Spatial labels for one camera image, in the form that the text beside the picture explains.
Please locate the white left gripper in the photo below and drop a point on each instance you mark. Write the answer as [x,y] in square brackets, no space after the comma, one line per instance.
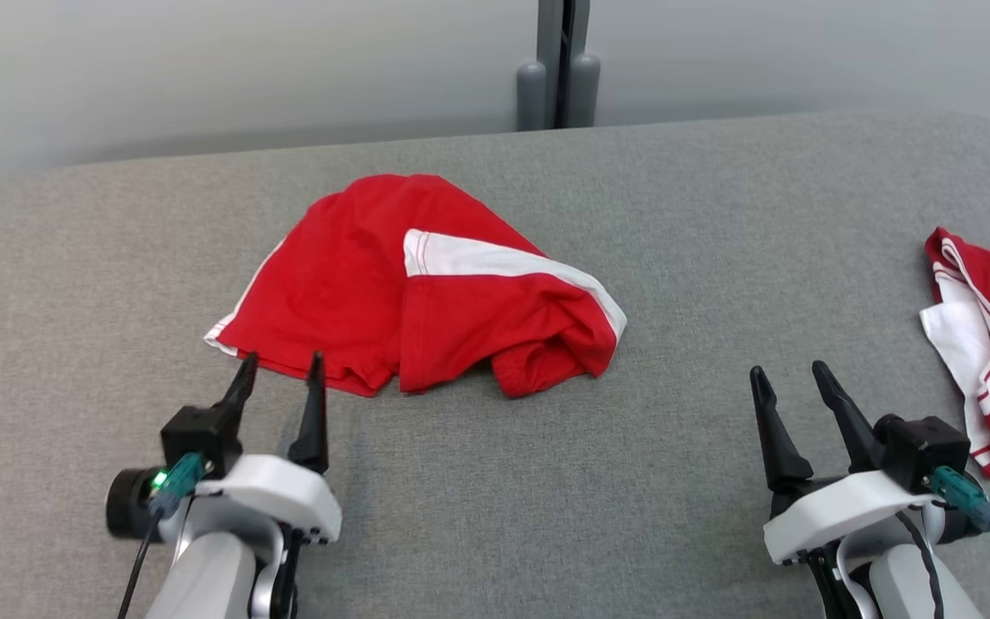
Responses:
[280,490]

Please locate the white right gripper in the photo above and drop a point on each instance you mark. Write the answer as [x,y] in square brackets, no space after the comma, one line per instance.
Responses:
[839,511]

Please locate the red shorts with white stripe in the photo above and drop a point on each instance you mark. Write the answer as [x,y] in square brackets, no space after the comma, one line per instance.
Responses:
[340,284]

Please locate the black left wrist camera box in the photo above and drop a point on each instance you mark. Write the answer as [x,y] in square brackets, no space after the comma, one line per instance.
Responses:
[198,438]

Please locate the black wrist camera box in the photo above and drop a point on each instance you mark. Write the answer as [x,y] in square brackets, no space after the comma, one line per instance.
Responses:
[925,451]
[198,438]

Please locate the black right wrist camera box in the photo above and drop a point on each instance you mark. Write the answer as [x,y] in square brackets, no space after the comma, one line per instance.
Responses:
[925,451]

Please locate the grey vertical metal post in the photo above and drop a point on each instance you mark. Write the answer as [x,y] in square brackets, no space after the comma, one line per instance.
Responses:
[557,77]

